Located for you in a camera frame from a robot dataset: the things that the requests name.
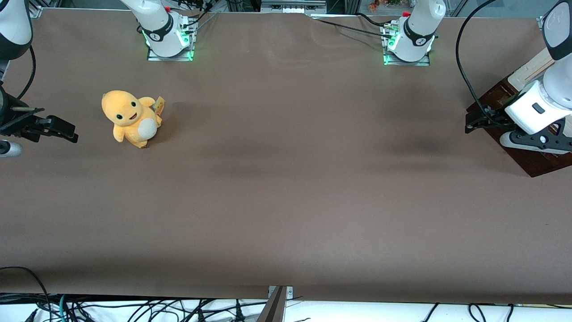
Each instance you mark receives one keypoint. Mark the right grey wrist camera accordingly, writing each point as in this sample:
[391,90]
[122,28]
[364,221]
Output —
[9,148]

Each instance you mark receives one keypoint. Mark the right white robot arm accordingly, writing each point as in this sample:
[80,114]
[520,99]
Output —
[156,20]

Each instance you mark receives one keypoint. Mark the aluminium frame rail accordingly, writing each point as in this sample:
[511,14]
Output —
[292,5]

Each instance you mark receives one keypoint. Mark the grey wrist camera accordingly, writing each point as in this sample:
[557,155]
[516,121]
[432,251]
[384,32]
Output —
[9,148]
[509,139]

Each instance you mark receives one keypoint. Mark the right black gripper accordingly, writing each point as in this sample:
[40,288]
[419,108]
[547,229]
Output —
[13,121]

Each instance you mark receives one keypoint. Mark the aluminium profile bracket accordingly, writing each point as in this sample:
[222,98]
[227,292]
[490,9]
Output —
[276,305]

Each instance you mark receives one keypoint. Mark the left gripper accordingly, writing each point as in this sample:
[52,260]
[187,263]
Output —
[495,120]

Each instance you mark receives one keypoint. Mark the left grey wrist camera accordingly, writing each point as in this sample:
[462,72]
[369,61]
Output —
[509,139]

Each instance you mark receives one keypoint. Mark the yellow plush toy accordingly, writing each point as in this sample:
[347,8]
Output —
[129,117]

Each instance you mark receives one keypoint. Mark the brown table cover sheet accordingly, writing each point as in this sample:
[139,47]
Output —
[286,188]

